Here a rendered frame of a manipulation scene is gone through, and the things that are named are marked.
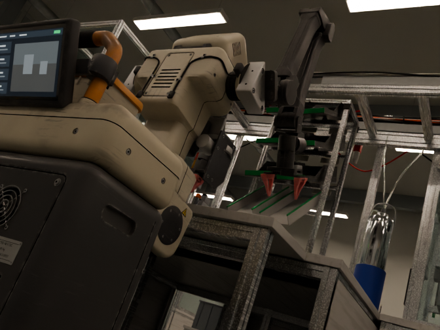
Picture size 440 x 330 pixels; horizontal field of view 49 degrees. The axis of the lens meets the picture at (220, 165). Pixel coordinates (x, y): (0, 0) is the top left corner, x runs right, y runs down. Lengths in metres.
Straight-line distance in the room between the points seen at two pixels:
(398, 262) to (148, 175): 12.17
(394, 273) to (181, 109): 11.79
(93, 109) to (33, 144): 0.14
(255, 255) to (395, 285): 11.51
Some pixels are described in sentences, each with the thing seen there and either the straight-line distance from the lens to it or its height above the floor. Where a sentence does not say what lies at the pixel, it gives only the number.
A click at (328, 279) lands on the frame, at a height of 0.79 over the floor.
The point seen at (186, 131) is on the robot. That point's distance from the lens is 1.37.
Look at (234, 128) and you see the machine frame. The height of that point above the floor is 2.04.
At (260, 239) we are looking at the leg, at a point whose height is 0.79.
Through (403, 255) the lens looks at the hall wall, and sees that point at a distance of 13.03.
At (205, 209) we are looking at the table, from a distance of 1.49.
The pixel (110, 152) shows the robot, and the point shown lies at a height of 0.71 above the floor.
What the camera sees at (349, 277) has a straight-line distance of 1.71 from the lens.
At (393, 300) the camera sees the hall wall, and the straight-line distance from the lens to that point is 12.75.
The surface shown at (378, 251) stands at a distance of 2.66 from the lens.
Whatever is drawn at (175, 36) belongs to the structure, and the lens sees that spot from 8.31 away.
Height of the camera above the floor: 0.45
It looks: 21 degrees up
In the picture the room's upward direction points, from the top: 20 degrees clockwise
